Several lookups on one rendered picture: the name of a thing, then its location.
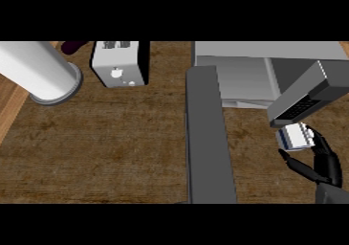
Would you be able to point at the dark purple eggplant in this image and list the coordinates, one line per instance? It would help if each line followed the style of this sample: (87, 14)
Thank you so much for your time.
(71, 46)

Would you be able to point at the white blue milk carton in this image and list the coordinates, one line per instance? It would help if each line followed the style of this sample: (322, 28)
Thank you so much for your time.
(294, 138)

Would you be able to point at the dark grey microwave door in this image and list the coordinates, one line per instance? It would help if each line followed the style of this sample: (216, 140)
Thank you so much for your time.
(207, 137)

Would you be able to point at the white cylindrical container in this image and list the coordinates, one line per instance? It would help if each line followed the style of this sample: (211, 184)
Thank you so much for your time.
(37, 71)

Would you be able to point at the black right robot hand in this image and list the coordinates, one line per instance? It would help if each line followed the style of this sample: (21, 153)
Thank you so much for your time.
(325, 166)

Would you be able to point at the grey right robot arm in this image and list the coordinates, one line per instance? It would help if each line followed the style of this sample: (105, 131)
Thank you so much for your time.
(332, 195)

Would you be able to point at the white toaster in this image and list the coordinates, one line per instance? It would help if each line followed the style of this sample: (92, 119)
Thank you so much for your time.
(118, 65)

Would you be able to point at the grey microwave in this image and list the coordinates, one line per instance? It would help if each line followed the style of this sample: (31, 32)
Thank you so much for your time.
(275, 79)

